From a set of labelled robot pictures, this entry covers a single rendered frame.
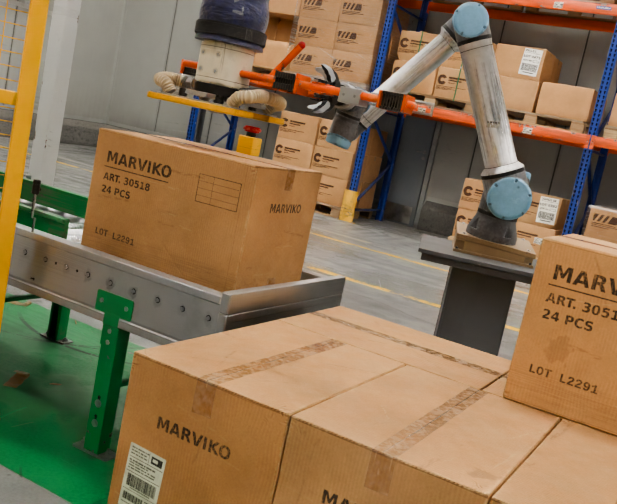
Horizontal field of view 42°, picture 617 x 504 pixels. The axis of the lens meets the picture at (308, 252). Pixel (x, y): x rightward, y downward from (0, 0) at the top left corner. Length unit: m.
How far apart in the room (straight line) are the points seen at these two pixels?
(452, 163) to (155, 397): 9.64
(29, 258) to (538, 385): 1.57
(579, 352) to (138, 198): 1.35
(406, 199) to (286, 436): 9.83
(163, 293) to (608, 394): 1.19
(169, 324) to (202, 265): 0.21
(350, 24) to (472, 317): 7.82
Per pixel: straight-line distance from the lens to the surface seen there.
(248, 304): 2.23
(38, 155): 5.46
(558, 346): 1.96
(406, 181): 11.32
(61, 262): 2.54
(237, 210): 2.29
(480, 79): 2.79
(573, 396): 1.98
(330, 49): 10.58
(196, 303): 2.21
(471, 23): 2.79
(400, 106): 2.27
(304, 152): 10.63
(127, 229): 2.53
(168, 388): 1.72
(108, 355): 2.44
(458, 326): 3.00
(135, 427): 1.79
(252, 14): 2.52
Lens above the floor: 1.09
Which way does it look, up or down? 9 degrees down
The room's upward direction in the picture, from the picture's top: 12 degrees clockwise
